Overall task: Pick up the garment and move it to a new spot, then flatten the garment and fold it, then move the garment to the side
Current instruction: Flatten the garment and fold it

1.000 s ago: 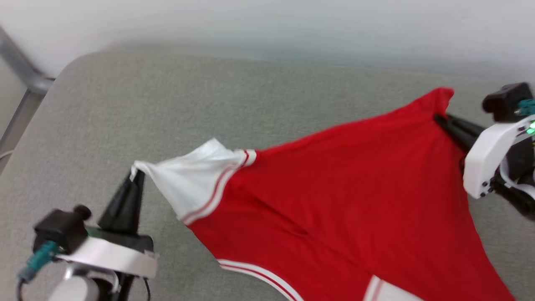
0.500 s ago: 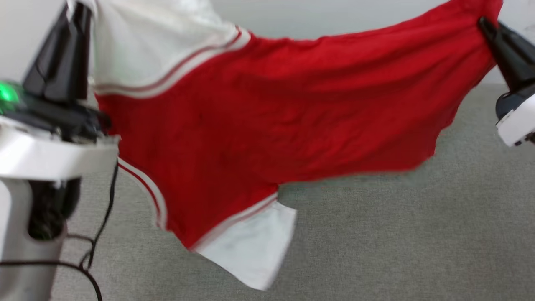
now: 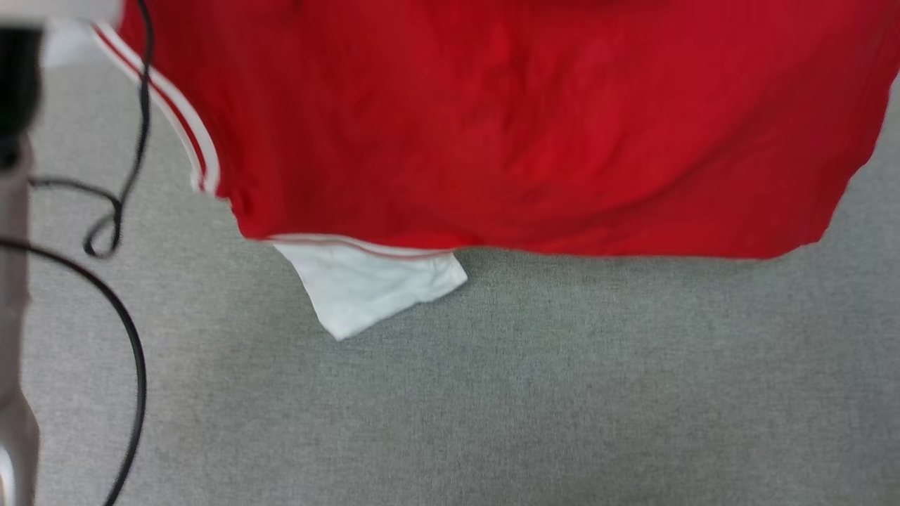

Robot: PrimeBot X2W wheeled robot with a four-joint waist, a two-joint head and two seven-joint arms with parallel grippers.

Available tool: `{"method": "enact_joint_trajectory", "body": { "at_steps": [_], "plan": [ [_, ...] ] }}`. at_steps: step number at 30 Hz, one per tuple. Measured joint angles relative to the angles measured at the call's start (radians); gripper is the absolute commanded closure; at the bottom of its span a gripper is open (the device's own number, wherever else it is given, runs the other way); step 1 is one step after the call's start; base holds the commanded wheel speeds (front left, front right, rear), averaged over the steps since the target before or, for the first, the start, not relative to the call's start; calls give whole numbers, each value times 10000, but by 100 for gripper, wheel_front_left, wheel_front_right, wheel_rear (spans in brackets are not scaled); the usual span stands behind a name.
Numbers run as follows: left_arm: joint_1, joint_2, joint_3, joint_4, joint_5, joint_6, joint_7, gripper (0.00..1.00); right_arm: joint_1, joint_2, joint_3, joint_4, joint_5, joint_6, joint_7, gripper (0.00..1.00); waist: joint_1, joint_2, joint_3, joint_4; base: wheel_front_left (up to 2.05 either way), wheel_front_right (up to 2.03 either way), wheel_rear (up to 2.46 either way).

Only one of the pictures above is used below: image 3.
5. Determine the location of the thin black cable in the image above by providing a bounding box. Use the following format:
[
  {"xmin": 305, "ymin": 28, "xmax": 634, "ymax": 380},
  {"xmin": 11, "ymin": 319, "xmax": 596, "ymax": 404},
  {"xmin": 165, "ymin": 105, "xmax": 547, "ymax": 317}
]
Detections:
[
  {"xmin": 0, "ymin": 238, "xmax": 148, "ymax": 506},
  {"xmin": 28, "ymin": 0, "xmax": 155, "ymax": 260}
]

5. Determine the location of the red and white basketball jersey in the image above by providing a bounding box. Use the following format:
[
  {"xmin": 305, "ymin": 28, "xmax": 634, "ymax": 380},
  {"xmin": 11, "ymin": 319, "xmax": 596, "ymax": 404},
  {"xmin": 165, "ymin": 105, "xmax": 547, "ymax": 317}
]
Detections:
[{"xmin": 42, "ymin": 0, "xmax": 900, "ymax": 342}]

